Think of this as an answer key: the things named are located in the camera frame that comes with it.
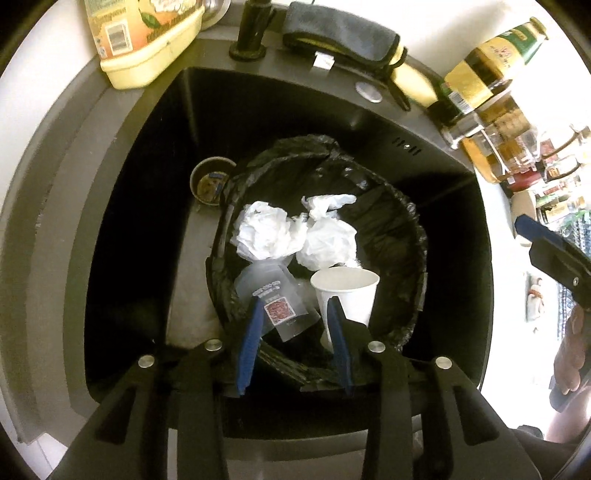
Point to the green gold label bottle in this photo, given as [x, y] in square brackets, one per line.
[480, 78]

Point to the round steel fitting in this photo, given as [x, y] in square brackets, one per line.
[217, 9]

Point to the trash bin with black bag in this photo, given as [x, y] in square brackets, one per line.
[383, 240]

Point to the grey folded cloth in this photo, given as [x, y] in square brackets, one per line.
[337, 32]

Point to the white paper cup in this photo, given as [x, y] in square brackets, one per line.
[355, 295]

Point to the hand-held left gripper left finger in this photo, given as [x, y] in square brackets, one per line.
[249, 341]

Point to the yellow detergent bottle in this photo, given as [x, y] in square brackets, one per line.
[147, 64]

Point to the white glove with orange trim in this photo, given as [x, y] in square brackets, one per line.
[535, 295]

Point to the black sink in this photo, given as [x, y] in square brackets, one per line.
[138, 230]

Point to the white tissue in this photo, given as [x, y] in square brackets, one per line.
[263, 230]
[325, 242]
[323, 203]

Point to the brown round cup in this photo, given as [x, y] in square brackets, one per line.
[210, 184]

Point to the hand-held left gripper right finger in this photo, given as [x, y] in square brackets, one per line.
[339, 341]

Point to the black faucet base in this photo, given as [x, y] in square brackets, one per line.
[249, 27]

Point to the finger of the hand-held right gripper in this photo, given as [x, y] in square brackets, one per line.
[540, 228]

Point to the round metal sink button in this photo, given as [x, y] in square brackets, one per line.
[368, 91]

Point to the translucent plastic cup red label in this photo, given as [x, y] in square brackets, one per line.
[281, 286]

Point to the person's right hand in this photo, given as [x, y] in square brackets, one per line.
[570, 355]

